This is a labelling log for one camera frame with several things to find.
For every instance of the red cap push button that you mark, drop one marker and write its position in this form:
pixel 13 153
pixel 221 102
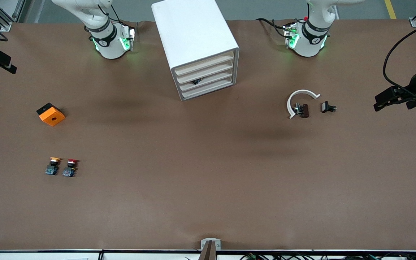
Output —
pixel 69 169

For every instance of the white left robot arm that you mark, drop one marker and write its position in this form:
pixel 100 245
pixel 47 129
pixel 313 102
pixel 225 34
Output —
pixel 311 48

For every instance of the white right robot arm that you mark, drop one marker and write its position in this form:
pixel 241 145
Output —
pixel 110 50

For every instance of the yellow cap push button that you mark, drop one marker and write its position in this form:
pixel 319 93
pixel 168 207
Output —
pixel 52 168

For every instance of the white drawer cabinet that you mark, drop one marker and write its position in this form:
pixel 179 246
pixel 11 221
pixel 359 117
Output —
pixel 190 32

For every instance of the small black clip component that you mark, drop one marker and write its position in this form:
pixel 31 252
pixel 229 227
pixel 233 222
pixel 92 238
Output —
pixel 325 107

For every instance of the orange and black box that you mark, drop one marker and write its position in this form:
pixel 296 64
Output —
pixel 52 117

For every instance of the small brown black component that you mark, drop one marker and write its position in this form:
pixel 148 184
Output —
pixel 304 111

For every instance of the brown table mat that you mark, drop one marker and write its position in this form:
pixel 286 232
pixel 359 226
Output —
pixel 208 180

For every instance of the grey metal bracket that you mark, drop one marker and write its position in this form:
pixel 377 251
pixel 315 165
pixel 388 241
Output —
pixel 217 245

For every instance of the dark brown post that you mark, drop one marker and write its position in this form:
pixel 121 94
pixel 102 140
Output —
pixel 208 252

